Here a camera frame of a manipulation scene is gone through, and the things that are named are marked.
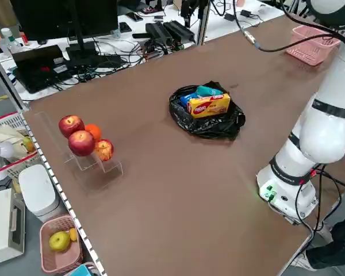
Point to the teal cartoon biscuit packet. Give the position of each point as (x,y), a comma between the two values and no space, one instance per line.
(208,90)

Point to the blue cookie box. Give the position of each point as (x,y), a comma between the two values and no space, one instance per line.
(187,99)

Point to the yellow wafer snack packet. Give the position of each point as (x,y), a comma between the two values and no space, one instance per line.
(210,106)

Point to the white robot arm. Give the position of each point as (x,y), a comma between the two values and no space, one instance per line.
(322,135)

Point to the black plastic bag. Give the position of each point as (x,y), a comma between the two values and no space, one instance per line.
(207,126)

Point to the pink plastic slotted basket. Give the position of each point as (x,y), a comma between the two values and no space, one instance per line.
(304,50)
(60,261)

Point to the beige cloth bag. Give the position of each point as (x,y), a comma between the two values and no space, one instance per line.
(3,135)

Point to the white basket red rim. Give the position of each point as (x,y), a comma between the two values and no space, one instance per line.
(17,169)

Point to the black finned power supply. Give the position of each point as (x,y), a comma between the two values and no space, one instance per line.
(158,32)
(179,30)

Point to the black power adapter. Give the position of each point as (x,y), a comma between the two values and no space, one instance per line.
(230,16)
(245,13)

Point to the pink cup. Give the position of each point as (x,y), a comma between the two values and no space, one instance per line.
(240,2)

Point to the black computer monitor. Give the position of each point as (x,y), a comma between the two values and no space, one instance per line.
(60,17)

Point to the orange fruit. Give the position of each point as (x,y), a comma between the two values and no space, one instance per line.
(94,131)

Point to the black laptop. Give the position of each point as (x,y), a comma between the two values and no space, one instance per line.
(37,69)

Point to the red yellow speckled apple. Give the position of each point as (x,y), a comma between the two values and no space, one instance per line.
(105,149)

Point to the clear acrylic fruit stand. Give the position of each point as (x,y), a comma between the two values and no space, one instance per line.
(112,171)

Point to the white plastic bottle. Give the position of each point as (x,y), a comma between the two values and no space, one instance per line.
(10,43)

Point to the brown cardboard box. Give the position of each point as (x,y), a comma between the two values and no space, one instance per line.
(5,14)

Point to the yellow green pear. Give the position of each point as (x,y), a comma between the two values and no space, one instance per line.
(29,145)

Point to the white desk fan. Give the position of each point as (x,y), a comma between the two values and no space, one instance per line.
(3,149)

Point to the white rounded appliance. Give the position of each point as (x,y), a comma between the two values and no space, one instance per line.
(37,192)

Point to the small yellow fruit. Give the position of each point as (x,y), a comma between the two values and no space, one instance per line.
(73,234)

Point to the teal box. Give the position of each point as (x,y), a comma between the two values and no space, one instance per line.
(82,270)

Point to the aluminium frame post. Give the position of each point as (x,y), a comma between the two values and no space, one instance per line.
(204,26)
(5,80)

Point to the aluminium table edge rail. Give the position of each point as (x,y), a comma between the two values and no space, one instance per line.
(60,189)

